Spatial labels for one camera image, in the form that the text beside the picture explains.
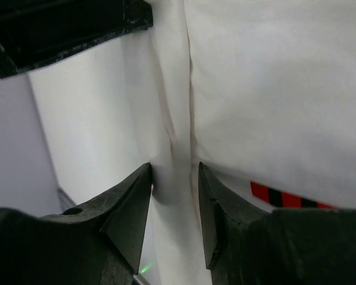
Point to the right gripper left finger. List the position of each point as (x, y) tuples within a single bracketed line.
[(104, 235)]

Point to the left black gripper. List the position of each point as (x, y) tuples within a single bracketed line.
[(36, 34)]

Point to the white printed t-shirt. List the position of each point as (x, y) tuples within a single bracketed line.
[(259, 90)]

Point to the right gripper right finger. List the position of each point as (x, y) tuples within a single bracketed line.
[(235, 232)]

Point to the aluminium front rail frame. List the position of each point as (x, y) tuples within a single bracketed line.
[(66, 203)]

